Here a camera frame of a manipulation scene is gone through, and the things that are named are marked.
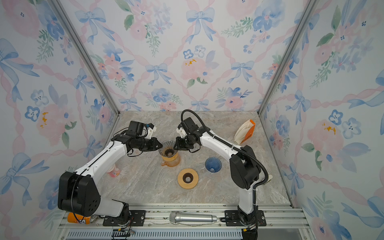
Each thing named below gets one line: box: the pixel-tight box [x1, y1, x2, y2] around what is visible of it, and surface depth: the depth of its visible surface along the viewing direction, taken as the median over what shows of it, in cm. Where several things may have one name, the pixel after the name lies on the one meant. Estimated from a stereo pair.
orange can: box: [67, 212, 98, 225], surface depth 71 cm
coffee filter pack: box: [234, 119, 256, 145], surface depth 102 cm
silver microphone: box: [169, 212, 218, 224], surface depth 73 cm
